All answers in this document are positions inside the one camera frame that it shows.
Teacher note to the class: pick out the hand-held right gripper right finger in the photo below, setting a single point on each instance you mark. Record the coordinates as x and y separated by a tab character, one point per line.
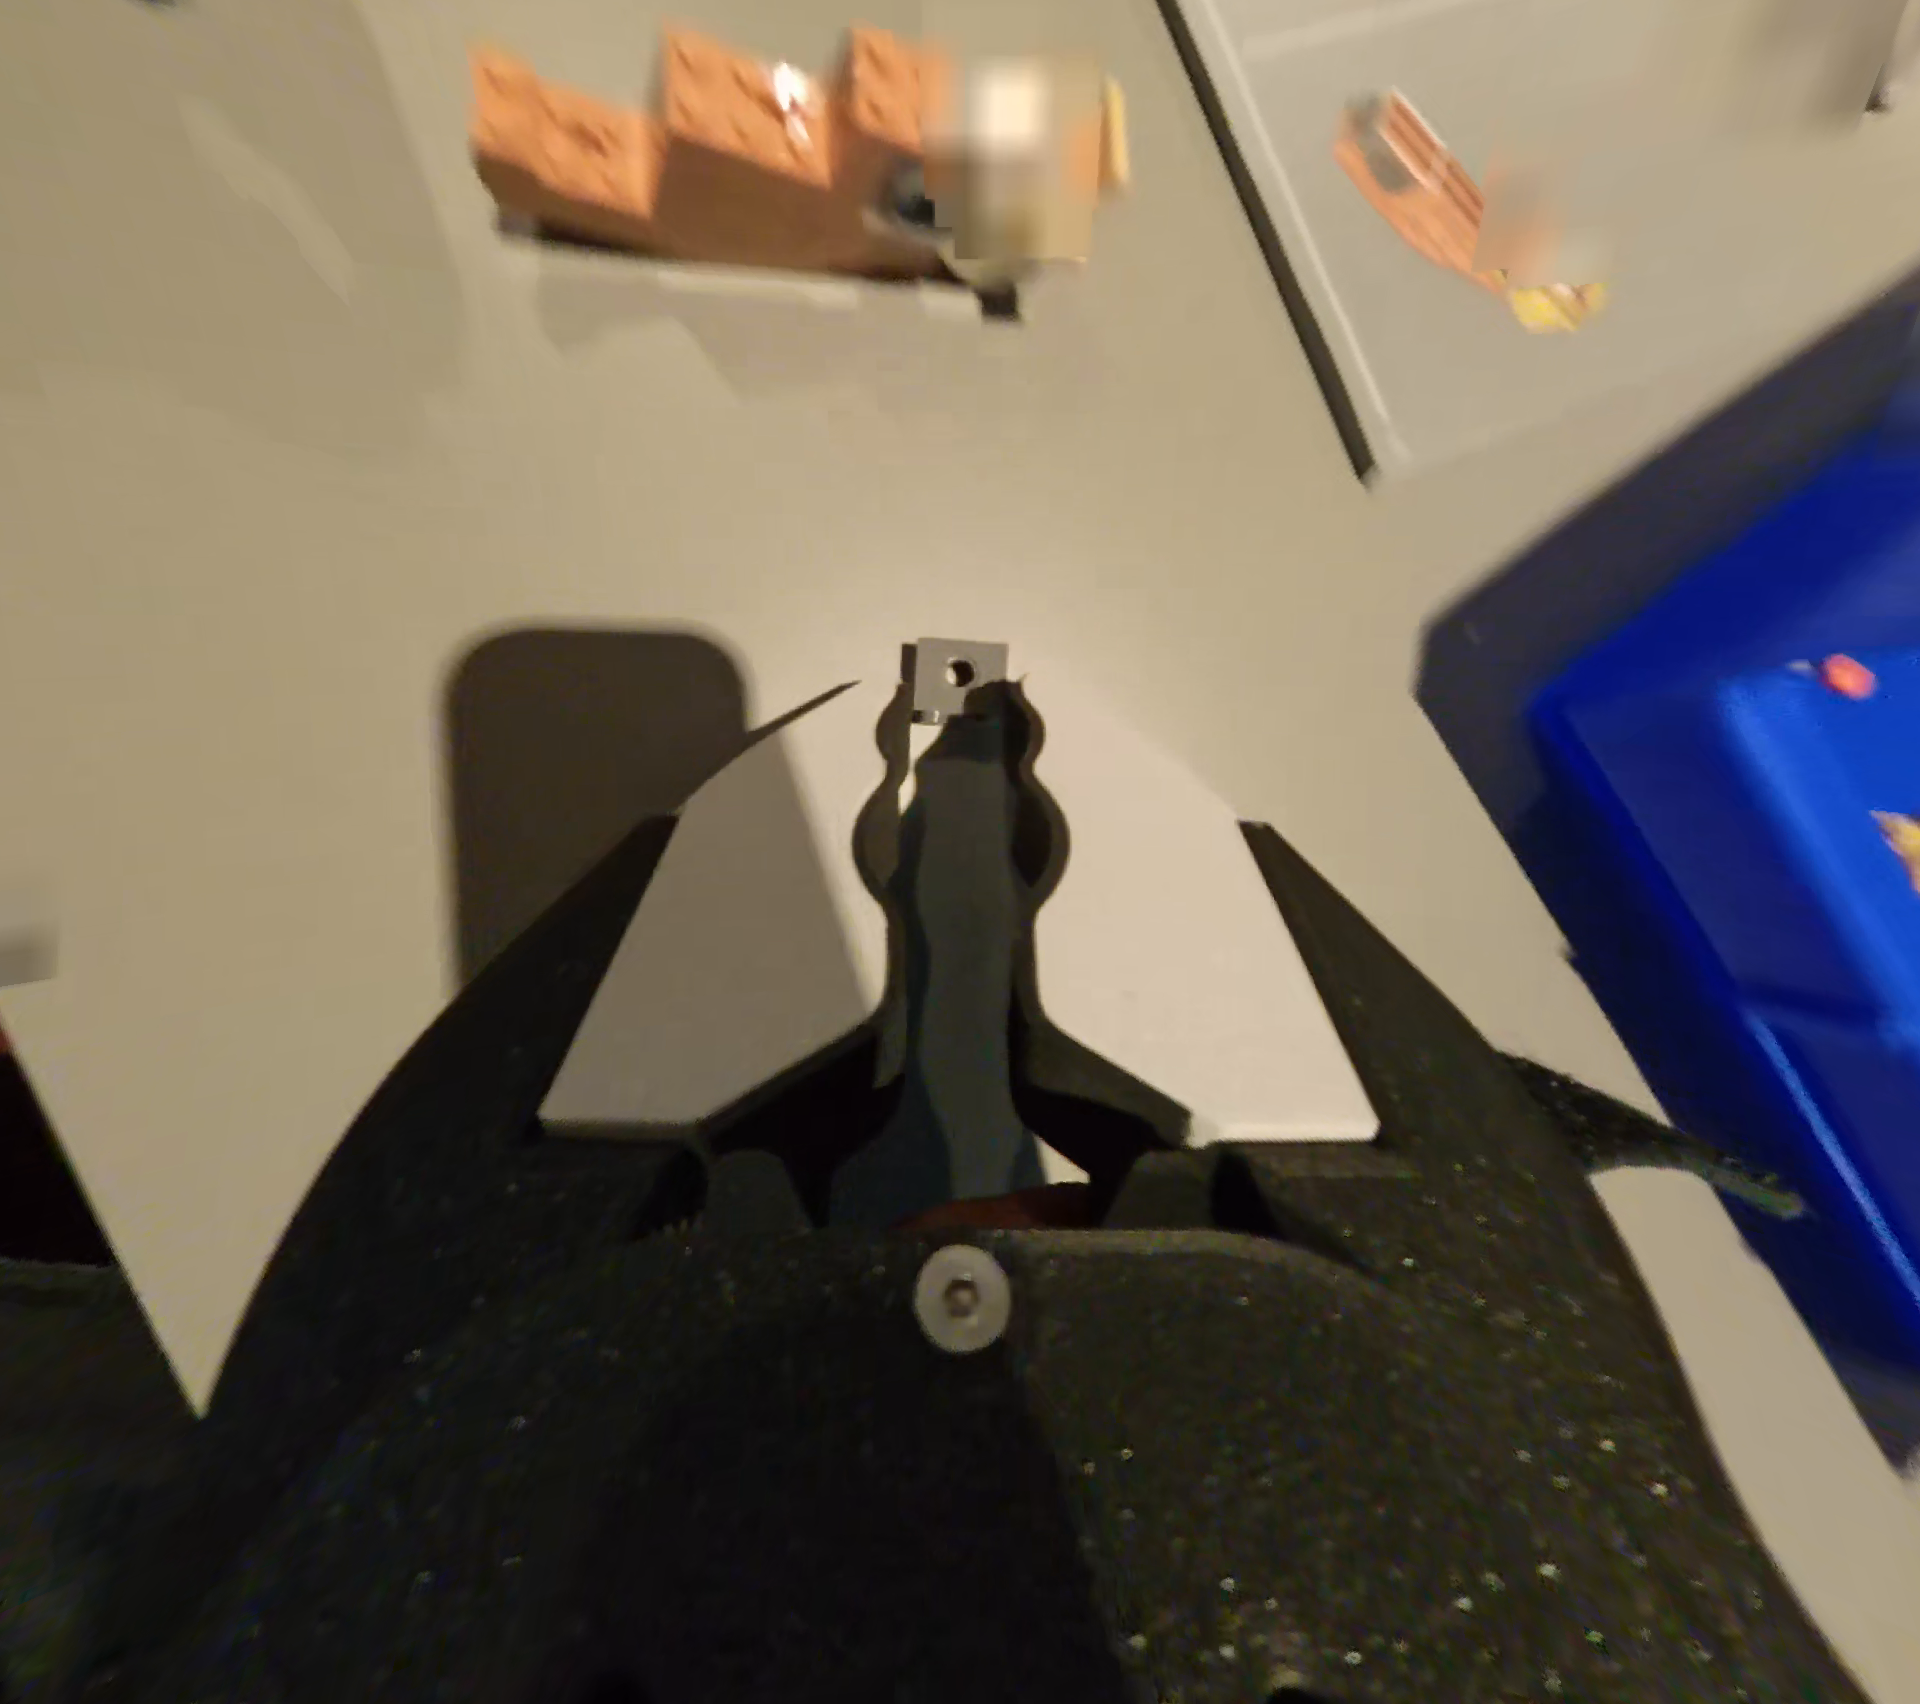
1184	968

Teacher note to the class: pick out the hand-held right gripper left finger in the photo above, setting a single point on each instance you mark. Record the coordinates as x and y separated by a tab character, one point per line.
704	955

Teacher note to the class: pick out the small grey toy brick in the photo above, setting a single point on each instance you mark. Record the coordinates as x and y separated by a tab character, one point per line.
960	669

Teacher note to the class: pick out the orange toy brick model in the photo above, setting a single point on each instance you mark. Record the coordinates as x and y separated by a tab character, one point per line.
704	158

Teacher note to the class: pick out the beige desk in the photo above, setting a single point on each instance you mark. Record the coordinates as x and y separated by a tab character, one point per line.
374	459

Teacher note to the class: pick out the blue plastic bin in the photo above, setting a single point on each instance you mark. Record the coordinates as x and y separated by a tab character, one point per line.
1725	565

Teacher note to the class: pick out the small red toy brick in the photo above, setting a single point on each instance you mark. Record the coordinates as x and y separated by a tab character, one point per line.
1849	677

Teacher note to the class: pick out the small orange toy brick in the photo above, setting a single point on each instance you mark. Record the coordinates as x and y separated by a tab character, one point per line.
1903	842

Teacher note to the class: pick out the grey building instruction booklet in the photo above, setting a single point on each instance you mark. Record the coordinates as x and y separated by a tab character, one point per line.
1621	84

